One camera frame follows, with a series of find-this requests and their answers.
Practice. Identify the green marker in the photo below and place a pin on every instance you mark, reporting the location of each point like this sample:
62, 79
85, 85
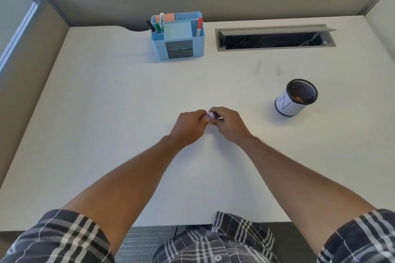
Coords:
158, 28

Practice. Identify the person's right fingers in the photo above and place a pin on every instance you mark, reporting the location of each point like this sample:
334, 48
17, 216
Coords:
216, 116

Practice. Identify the plaid shirt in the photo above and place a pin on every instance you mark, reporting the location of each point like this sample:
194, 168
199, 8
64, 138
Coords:
213, 241

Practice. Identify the person's left forearm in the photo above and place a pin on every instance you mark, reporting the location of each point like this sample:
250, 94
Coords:
123, 185

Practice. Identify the person's right hand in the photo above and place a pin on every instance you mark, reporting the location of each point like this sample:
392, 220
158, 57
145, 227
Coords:
231, 125

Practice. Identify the person's right forearm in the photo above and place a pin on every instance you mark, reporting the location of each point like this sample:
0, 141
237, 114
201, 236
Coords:
304, 185

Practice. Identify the window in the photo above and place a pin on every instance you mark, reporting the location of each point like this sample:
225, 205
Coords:
15, 19

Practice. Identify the black marker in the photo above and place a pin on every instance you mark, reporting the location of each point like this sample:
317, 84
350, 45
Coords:
150, 26

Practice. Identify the small pink binder clip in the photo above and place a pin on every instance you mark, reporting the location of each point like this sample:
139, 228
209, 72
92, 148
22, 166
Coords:
211, 115

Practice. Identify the person's left hand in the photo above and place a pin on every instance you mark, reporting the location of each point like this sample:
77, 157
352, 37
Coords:
186, 128

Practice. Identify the blue sticky note pad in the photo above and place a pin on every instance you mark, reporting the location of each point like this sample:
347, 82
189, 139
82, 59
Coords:
177, 31

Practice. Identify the black mesh pen cup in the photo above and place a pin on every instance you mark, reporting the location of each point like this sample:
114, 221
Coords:
296, 98

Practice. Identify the person's left fingers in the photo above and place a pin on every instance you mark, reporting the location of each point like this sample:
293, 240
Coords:
202, 118

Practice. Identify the blue desk organizer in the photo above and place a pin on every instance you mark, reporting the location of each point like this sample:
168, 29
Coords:
178, 37

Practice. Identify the red marker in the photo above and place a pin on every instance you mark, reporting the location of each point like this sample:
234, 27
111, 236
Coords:
199, 27

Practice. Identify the orange sticky note pad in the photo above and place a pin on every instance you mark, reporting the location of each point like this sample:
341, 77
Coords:
165, 17

